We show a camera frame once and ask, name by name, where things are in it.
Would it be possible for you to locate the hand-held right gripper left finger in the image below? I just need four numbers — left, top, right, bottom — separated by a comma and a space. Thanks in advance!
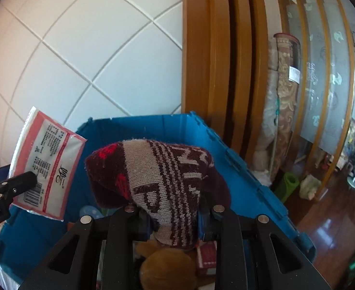
19, 205, 154, 290

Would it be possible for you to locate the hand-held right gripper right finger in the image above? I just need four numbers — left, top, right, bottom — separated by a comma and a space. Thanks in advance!
198, 204, 332, 290

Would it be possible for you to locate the pink and white tissue packet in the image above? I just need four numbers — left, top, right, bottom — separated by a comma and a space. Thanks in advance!
8, 106, 87, 222

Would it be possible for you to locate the maroon and grey knitted sock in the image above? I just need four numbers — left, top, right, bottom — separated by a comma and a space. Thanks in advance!
85, 139, 231, 250

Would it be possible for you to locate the blue plastic crate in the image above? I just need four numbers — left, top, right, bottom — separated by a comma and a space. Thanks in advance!
0, 112, 317, 290

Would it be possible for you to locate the red and white long box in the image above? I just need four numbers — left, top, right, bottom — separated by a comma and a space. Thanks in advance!
195, 241, 218, 276

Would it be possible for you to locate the brown teddy bear plush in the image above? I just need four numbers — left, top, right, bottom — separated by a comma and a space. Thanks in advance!
135, 239, 202, 290

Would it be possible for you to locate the green rolled mat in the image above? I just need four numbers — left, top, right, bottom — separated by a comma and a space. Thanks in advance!
275, 172, 300, 203

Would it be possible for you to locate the pale green bag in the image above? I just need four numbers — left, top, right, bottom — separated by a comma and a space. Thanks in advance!
299, 174, 322, 200

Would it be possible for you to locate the rolled patterned carpet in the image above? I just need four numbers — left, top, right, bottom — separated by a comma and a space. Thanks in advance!
254, 33, 301, 182

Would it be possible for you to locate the frosted glass sliding door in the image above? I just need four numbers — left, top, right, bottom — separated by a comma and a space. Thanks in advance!
271, 0, 355, 203

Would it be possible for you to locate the wooden door frame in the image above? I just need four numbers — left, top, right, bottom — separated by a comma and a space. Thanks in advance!
182, 0, 274, 164

